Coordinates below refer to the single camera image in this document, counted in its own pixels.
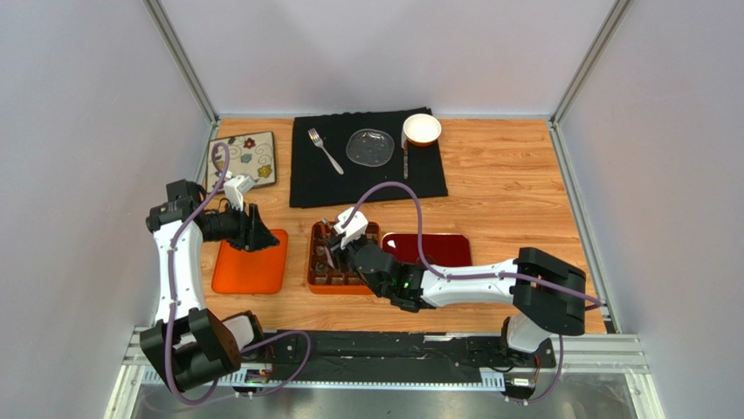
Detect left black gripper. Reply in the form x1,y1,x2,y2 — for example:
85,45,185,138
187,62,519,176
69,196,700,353
201,200,279,253

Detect pink handled metal tongs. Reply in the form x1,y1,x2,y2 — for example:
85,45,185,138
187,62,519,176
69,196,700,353
324,245,335,270

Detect orange chocolate box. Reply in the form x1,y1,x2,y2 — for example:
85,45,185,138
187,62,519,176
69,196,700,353
306,222,373,295

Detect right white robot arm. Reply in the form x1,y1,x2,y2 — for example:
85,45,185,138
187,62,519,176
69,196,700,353
326,234,597,354

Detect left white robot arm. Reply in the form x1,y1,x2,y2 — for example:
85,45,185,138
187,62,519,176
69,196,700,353
141,175,279,394

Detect orange tin lid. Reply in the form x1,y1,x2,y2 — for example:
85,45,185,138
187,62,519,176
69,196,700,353
211,229,289,294

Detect floral square plate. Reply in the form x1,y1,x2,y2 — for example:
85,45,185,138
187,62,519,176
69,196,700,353
204,131,278,192

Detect black cloth mat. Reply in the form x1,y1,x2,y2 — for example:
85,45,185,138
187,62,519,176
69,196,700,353
289,107,448,209

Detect red lacquer tray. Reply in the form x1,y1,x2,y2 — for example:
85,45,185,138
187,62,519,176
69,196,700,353
381,232,472,267

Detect clear glass plate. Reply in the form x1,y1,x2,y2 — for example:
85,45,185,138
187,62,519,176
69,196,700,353
346,129,396,168

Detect silver fork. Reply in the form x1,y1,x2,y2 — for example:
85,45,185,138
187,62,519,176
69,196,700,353
308,128,345,175

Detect white orange bowl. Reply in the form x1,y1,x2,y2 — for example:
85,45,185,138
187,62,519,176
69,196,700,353
402,113,442,148

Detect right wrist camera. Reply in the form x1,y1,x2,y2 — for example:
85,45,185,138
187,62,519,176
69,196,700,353
333,207,369,249

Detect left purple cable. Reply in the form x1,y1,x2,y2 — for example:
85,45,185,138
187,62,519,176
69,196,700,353
162,142,313,406

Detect purple cable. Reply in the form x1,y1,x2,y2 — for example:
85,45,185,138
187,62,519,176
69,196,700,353
162,142,313,406
340,181,606,405

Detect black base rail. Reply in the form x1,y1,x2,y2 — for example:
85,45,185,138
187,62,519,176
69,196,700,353
241,331,557,385

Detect dark handled knife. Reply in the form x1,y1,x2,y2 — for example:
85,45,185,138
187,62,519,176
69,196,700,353
403,146,409,180

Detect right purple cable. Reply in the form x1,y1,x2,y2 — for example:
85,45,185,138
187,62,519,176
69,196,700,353
340,181,606,405

